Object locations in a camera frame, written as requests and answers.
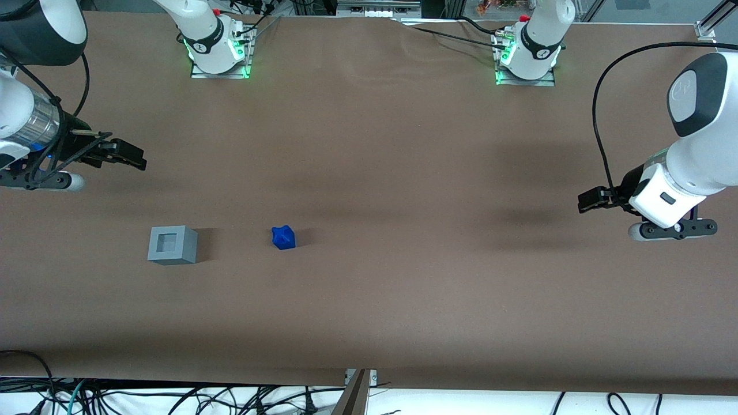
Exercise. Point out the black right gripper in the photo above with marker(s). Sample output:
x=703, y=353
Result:
x=74, y=142

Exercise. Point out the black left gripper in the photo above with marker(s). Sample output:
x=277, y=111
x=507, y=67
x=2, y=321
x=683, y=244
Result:
x=627, y=189

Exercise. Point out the blue plastic part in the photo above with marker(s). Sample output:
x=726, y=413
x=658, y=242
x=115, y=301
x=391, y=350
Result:
x=283, y=238

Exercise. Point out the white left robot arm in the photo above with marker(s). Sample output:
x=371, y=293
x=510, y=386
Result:
x=697, y=155

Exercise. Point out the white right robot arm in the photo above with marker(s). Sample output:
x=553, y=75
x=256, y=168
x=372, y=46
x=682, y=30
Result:
x=202, y=34

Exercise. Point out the gray cube base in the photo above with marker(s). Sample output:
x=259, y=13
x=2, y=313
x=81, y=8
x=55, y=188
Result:
x=179, y=248

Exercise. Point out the aluminium corner profile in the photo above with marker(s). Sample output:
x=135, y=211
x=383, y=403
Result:
x=706, y=29

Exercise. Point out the brown table cover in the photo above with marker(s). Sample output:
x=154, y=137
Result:
x=369, y=144

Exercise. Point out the grey metal rack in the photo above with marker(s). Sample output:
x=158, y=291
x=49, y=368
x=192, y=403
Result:
x=375, y=8

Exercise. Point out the aluminium profile beam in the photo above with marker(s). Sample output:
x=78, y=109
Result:
x=353, y=397

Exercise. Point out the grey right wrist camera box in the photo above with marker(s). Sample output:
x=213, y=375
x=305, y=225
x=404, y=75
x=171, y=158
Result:
x=70, y=182

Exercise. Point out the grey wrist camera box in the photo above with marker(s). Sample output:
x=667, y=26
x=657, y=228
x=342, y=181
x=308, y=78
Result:
x=674, y=229
x=70, y=182

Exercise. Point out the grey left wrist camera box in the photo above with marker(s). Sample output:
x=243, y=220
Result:
x=674, y=229

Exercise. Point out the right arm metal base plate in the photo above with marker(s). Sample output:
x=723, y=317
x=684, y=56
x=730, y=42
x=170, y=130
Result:
x=222, y=75

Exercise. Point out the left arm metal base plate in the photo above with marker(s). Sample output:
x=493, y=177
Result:
x=524, y=83

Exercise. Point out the small metal bracket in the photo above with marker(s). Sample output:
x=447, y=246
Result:
x=373, y=376

